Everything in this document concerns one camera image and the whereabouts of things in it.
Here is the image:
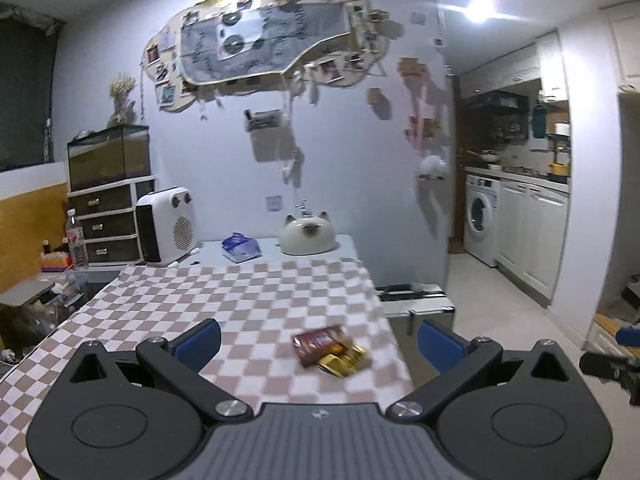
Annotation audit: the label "dried flower bouquet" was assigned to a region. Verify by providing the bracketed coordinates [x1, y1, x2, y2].
[107, 73, 137, 127]

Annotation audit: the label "checkered tablecloth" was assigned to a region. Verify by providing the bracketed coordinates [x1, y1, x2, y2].
[1, 257, 413, 479]

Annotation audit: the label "silver ribbed suitcase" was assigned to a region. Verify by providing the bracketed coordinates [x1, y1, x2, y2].
[376, 283, 456, 387]

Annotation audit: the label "white plush wall toy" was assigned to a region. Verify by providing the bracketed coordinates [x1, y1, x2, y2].
[418, 154, 448, 180]

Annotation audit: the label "white drawer cabinet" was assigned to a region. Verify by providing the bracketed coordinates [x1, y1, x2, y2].
[67, 176, 156, 266]

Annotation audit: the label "gold foil wrapper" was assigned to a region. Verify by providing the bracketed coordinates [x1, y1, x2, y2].
[318, 344, 370, 378]

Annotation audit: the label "white kitchen cabinets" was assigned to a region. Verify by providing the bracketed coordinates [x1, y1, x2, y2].
[496, 180, 570, 301]

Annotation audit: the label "white cat-shaped ornament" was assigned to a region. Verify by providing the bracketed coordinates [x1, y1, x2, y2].
[278, 211, 338, 256]

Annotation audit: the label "white washing machine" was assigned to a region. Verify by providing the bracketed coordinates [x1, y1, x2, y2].
[463, 174, 500, 268]

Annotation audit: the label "blue tissue pack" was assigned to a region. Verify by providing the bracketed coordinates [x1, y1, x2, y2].
[221, 232, 262, 263]

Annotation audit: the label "wall photo collage board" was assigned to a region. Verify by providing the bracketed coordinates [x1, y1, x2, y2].
[140, 0, 392, 113]

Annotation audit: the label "glass fish tank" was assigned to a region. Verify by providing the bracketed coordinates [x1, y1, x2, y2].
[66, 125, 151, 191]

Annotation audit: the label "dark window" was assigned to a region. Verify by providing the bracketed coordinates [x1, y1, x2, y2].
[1, 3, 61, 171]

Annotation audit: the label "upright water bottle red label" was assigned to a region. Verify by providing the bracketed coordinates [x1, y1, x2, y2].
[65, 208, 89, 269]

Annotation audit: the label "red cigarette pack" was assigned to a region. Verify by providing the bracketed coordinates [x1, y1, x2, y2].
[291, 325, 350, 368]

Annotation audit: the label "white space heater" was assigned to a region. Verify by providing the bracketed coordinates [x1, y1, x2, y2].
[134, 186, 196, 266]

